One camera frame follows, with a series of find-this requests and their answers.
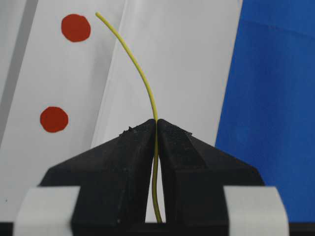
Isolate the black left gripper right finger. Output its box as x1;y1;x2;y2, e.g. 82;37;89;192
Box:
157;118;290;236

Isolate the white paper sheet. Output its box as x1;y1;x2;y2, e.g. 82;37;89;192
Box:
0;0;243;222

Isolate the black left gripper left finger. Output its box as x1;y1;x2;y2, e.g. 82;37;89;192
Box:
13;118;158;236

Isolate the yellow solder wire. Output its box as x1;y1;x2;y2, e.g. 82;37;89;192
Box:
95;11;163;224

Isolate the red dot mark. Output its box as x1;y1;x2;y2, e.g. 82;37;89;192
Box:
40;106;68;133
61;14;91;42

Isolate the blue table mat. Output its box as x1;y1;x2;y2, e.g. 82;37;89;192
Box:
216;0;315;222

